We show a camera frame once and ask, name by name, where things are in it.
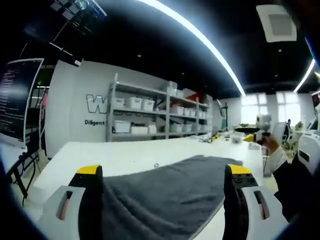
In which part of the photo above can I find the grey towel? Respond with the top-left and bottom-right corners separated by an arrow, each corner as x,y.
101,154 -> 245,240

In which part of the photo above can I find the person's right hand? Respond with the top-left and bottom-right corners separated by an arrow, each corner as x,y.
259,134 -> 282,154

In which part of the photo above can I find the black pole stand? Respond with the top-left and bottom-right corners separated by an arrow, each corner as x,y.
216,98 -> 230,131

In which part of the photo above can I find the pile of small tools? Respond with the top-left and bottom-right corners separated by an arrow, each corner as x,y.
198,131 -> 222,144

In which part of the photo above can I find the white machine with dark window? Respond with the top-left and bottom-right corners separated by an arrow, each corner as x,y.
297,131 -> 320,177

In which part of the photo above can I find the short ceiling light strip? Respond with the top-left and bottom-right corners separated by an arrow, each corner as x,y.
293,58 -> 317,94

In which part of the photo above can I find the white desk with black legs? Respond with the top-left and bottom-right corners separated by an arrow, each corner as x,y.
0,139 -> 42,201

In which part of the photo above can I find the white ceiling air vent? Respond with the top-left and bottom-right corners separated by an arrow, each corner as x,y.
255,3 -> 298,44

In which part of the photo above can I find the long ceiling light strip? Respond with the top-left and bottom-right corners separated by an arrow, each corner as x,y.
136,0 -> 247,97

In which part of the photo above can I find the grey metal shelf rack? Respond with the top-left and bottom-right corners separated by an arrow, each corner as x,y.
105,72 -> 214,143

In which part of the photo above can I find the row of white storage bins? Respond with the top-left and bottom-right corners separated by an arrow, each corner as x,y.
112,81 -> 213,135

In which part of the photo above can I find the dark computer monitor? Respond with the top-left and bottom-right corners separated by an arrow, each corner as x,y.
0,58 -> 45,149

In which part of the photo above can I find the dark hanging screen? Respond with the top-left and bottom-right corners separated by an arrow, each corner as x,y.
49,0 -> 109,36

